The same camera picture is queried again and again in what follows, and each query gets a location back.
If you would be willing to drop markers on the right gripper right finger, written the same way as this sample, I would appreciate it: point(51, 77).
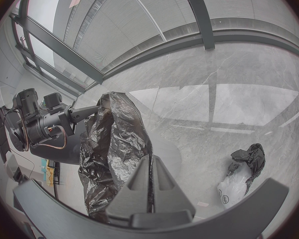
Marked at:
point(168, 195)

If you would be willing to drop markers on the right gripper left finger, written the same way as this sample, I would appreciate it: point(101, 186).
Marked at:
point(134, 195)

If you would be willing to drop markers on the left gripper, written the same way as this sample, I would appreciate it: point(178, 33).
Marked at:
point(56, 123)

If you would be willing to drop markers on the black plastic bag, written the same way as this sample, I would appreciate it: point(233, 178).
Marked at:
point(109, 143)

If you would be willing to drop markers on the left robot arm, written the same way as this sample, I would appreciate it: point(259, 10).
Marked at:
point(27, 101)

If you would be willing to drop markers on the crumpled black plastic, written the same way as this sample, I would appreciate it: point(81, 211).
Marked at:
point(254, 155)

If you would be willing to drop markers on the clear printed wrapper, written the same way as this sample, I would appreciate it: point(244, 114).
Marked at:
point(233, 188)

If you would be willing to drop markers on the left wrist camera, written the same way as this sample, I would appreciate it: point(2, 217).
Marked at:
point(52, 100)

